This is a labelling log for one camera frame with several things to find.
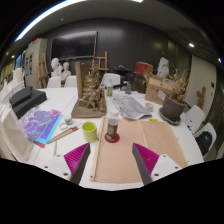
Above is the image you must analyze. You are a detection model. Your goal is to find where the yellow-green mug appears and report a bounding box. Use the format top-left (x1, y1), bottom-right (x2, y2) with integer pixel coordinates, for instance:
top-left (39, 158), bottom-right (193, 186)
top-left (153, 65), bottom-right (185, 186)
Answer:
top-left (81, 120), bottom-right (98, 144)

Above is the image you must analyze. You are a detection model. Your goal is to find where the tall wooden easel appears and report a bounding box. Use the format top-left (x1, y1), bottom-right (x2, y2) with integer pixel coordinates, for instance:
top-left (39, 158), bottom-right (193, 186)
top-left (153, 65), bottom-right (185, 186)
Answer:
top-left (38, 53), bottom-right (52, 88)

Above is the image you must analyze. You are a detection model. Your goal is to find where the small wooden easel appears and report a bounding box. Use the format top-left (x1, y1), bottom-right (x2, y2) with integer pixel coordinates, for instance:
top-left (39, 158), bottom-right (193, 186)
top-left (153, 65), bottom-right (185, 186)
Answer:
top-left (90, 50), bottom-right (110, 74)

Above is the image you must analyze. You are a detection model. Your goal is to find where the newspaper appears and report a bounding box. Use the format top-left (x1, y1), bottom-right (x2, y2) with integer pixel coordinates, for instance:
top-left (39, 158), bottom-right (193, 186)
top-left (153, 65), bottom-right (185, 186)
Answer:
top-left (111, 94), bottom-right (153, 121)

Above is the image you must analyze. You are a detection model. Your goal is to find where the small black box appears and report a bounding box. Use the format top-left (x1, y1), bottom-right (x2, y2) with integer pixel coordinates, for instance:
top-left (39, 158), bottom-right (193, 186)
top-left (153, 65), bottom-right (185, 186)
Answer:
top-left (9, 86), bottom-right (34, 108)

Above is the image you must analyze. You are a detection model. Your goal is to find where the long ceiling light strip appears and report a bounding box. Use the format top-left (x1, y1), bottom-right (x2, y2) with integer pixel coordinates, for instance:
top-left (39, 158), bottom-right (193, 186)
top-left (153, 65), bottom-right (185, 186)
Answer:
top-left (13, 0), bottom-right (144, 43)

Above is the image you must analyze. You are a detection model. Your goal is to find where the brown sculpture on wooden base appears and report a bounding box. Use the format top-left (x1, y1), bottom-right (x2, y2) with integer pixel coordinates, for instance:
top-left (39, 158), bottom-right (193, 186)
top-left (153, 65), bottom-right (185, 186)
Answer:
top-left (70, 61), bottom-right (108, 119)

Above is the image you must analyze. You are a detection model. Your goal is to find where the white plaster sculpture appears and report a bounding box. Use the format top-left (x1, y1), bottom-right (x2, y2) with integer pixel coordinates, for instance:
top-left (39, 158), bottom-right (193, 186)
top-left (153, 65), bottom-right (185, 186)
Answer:
top-left (156, 56), bottom-right (170, 79)

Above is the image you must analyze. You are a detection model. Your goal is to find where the purple and teal print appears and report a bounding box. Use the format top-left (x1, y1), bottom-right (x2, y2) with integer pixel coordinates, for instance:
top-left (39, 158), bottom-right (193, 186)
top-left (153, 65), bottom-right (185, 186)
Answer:
top-left (18, 105), bottom-right (64, 145)

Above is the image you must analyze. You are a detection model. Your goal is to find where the large white canvas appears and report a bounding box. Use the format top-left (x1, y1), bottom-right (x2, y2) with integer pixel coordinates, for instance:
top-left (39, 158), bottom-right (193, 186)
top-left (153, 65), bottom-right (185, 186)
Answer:
top-left (0, 103), bottom-right (34, 163)

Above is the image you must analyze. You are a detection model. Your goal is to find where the black backpack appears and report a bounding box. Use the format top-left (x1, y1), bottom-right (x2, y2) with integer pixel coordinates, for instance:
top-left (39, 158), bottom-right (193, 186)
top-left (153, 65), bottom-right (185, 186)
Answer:
top-left (194, 130), bottom-right (213, 157)

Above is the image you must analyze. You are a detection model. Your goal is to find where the stack of white panels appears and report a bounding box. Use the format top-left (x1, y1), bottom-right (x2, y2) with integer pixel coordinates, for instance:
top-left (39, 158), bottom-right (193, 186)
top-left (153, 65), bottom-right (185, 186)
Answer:
top-left (0, 67), bottom-right (26, 101)

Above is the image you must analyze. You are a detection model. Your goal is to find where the large black box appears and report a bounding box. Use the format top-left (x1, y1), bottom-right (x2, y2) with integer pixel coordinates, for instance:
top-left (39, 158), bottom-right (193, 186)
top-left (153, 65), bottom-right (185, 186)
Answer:
top-left (12, 89), bottom-right (48, 119)

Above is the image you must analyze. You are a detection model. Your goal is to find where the dried plant in grey pot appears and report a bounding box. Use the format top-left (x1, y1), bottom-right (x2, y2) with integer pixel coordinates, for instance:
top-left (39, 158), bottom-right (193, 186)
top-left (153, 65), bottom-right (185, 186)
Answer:
top-left (161, 66), bottom-right (191, 123)

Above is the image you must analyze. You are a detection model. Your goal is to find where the flat round red coaster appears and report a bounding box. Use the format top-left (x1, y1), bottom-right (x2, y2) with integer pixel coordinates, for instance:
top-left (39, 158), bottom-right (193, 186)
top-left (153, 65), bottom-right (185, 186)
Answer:
top-left (104, 132), bottom-right (121, 144)

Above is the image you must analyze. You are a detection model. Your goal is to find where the white chair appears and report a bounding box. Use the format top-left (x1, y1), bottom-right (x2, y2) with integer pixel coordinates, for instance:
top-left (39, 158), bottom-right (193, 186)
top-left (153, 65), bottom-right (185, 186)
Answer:
top-left (63, 75), bottom-right (78, 88)
top-left (193, 122), bottom-right (218, 158)
top-left (46, 76), bottom-right (62, 89)
top-left (181, 104), bottom-right (207, 134)
top-left (100, 72), bottom-right (122, 88)

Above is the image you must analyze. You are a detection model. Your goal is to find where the beige cabinet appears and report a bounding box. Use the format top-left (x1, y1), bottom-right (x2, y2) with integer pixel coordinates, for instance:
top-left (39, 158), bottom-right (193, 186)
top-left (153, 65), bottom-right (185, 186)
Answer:
top-left (24, 38), bottom-right (49, 89)

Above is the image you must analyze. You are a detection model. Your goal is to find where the wooden figure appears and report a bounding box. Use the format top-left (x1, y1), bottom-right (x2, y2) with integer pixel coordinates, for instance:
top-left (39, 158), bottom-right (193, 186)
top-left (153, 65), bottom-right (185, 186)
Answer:
top-left (196, 86), bottom-right (207, 109)

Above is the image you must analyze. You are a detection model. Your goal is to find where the grey plant saucer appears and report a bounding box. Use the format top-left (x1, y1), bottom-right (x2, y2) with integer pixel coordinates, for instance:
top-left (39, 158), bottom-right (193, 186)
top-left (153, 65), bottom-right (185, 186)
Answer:
top-left (159, 106), bottom-right (183, 126)

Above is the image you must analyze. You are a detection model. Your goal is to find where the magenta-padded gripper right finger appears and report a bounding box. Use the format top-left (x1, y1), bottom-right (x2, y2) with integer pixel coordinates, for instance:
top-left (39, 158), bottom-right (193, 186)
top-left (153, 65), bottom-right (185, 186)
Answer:
top-left (132, 142), bottom-right (183, 186)

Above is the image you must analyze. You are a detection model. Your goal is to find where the cardboard box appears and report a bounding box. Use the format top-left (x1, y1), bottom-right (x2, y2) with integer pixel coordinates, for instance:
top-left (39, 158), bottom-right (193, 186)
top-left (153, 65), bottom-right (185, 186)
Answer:
top-left (144, 74), bottom-right (174, 106)

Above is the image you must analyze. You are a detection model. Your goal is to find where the wooden brush with red band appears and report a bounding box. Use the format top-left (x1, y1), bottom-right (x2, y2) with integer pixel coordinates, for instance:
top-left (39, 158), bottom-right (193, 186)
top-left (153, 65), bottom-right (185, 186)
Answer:
top-left (46, 123), bottom-right (83, 145)

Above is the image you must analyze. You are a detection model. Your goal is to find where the red box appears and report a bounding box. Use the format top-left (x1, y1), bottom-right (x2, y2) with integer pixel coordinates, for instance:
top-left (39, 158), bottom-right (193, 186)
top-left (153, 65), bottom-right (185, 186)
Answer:
top-left (134, 61), bottom-right (154, 75)

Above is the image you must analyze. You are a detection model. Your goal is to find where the small white cup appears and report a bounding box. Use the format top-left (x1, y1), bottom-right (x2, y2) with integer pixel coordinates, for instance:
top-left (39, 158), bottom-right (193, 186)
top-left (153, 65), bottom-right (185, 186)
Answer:
top-left (144, 102), bottom-right (155, 113)

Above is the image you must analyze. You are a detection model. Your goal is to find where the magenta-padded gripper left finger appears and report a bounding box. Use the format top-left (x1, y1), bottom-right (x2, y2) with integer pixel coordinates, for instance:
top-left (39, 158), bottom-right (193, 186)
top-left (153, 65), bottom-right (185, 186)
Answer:
top-left (42, 142), bottom-right (92, 185)

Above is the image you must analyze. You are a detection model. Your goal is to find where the dark wall screen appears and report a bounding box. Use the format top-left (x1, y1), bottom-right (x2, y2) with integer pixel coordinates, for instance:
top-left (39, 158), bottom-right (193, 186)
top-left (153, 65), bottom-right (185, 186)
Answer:
top-left (50, 30), bottom-right (99, 61)

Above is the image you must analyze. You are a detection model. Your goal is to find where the white plaster bust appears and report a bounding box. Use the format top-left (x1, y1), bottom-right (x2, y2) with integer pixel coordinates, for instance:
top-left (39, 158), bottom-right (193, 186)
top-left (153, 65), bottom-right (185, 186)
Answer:
top-left (50, 57), bottom-right (64, 78)
top-left (61, 61), bottom-right (72, 80)

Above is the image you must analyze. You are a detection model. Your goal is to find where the spray bottle with green label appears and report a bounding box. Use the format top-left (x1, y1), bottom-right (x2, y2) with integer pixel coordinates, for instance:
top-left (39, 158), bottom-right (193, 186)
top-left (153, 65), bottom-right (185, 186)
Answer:
top-left (106, 76), bottom-right (115, 98)

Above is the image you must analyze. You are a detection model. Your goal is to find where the small white-lidded jar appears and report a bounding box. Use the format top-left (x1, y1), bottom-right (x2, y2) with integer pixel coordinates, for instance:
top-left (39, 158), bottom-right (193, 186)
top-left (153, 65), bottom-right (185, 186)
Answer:
top-left (63, 115), bottom-right (74, 126)

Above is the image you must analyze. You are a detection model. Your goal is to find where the thin wooden stick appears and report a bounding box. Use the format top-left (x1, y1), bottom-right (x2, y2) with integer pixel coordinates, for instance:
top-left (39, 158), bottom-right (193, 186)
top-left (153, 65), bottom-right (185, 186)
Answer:
top-left (52, 140), bottom-right (59, 158)

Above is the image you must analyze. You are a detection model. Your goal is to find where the clear bottle with white cap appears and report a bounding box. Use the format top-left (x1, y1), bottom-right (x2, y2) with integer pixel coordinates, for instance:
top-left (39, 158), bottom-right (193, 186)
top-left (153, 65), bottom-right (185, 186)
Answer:
top-left (105, 117), bottom-right (120, 142)

